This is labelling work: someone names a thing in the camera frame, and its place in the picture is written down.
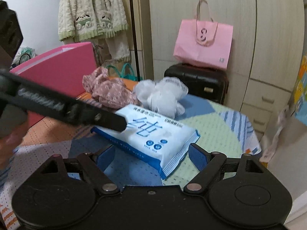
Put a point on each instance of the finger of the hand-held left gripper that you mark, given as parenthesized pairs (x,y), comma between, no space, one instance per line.
(72,110)

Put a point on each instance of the pink floral cloth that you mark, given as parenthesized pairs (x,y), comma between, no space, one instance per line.
(108,88)

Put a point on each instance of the beige wardrobe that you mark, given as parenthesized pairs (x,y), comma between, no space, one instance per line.
(254,40)

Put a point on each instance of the pink cardboard storage box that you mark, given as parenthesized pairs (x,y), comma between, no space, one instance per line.
(60,69)

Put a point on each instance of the colourful printed bag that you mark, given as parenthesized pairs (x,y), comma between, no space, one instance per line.
(301,88)

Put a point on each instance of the pink tote bag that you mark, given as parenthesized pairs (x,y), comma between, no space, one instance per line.
(203,43)

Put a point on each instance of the cream fleece jacket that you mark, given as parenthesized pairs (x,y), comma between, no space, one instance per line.
(93,12)

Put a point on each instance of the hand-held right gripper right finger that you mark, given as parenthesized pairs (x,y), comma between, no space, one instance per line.
(197,155)

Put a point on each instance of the white wet wipes pack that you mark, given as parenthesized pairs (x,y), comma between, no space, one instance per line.
(156,134)

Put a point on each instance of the white mesh bath pouf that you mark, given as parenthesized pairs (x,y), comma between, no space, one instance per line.
(159,94)

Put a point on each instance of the teal bag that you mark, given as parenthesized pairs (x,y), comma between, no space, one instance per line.
(123,71)

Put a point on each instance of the black suitcase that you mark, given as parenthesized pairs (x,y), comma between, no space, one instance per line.
(199,80)

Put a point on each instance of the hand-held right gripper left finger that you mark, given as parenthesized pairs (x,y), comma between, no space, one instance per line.
(106,158)

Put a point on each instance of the clear plastic bag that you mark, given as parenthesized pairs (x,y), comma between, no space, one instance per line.
(25,51)

